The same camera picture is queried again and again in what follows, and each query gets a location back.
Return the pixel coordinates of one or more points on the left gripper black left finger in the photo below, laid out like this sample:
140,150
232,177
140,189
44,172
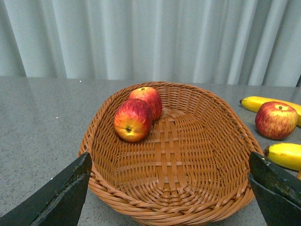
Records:
59,202

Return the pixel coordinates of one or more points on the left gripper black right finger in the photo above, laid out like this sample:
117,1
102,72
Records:
278,193

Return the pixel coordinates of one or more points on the large yellow banana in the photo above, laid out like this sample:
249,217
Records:
287,155

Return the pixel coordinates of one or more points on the orange fruit at edge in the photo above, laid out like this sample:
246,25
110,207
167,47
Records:
299,175

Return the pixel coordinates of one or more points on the red apple on table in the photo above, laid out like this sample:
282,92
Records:
276,120

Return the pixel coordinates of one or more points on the yellow banana behind apple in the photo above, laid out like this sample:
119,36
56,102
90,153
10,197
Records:
254,103

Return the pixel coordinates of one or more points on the red apple, front in basket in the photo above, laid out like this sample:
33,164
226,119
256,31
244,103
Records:
133,119

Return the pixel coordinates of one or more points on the red apple, in basket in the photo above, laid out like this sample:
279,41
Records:
133,119
150,96

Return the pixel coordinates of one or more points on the brown wicker basket, left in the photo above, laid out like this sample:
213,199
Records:
192,168

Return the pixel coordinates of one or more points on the red apple, back in basket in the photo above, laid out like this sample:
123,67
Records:
150,96

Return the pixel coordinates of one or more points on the white pleated curtain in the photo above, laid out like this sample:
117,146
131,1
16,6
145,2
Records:
250,42

